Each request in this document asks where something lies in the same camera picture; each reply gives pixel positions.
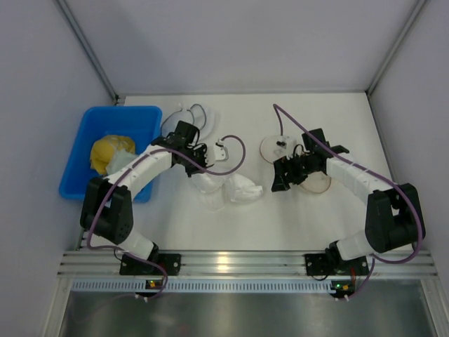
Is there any white mesh laundry bag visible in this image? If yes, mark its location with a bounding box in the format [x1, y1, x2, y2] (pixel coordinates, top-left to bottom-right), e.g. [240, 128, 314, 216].
[161, 103, 217, 140]
[259, 135, 332, 194]

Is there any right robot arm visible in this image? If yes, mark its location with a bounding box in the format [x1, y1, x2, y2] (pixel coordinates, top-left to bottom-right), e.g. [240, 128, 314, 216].
[264, 128, 426, 274]

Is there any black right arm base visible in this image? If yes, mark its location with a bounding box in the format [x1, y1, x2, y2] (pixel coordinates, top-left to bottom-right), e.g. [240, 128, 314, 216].
[304, 253, 369, 278]

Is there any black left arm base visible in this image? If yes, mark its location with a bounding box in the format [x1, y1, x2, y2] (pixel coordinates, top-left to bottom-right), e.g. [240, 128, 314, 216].
[119, 253, 182, 276]

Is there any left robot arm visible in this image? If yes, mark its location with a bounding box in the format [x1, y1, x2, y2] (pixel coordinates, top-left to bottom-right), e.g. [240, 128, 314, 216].
[80, 121, 207, 263]

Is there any pale green bra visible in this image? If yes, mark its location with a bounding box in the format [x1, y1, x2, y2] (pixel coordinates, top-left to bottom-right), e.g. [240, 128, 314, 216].
[106, 149, 138, 176]

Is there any yellow bra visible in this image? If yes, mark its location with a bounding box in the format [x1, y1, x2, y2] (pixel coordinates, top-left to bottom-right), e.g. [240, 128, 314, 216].
[90, 135, 135, 176]

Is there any blue plastic bin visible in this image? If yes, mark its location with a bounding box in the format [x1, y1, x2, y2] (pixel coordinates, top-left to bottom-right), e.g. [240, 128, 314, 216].
[59, 106, 162, 201]

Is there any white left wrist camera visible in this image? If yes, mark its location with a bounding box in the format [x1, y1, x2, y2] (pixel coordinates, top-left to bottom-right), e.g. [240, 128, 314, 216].
[208, 139, 229, 165]

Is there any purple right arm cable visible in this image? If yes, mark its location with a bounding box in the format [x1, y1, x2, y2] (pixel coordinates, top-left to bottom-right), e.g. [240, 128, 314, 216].
[272, 103, 424, 301]

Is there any aluminium front rail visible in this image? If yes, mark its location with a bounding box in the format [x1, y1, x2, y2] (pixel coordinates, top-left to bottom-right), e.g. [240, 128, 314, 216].
[57, 250, 438, 279]

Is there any perforated cable tray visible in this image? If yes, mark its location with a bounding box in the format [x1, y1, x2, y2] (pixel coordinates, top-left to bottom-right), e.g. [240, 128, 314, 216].
[72, 278, 336, 293]

